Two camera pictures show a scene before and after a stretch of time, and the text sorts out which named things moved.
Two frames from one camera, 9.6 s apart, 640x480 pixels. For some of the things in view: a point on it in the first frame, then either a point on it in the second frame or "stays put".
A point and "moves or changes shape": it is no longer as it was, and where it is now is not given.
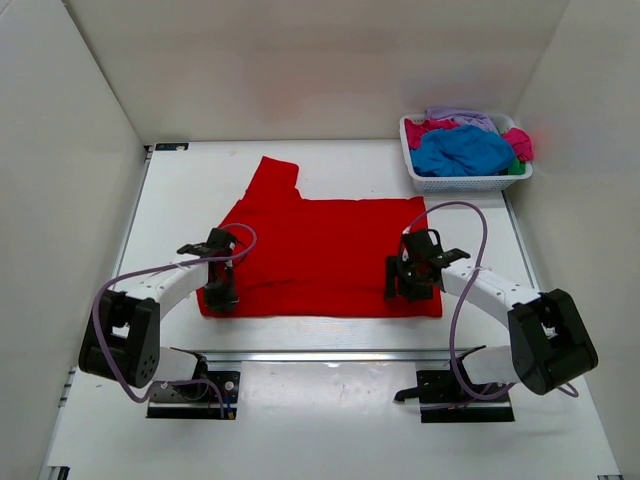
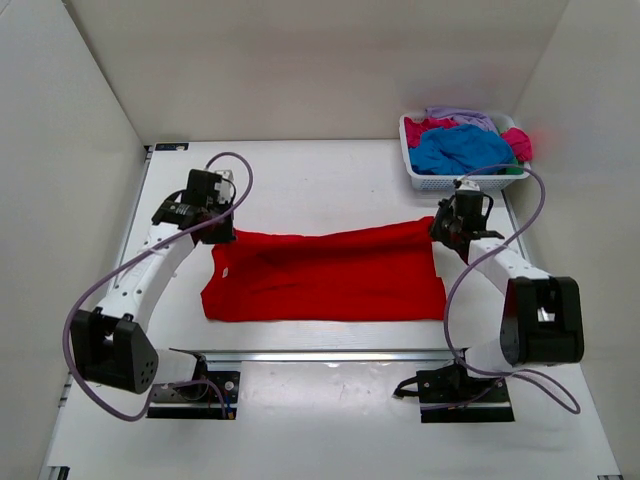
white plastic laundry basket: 428,183 stays put
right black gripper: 399,265 to 444,207
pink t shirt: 414,131 stays put
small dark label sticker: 170,146 stays put
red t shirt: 279,255 moves or changes shape
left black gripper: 216,302 to 226,233
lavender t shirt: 461,117 stays put
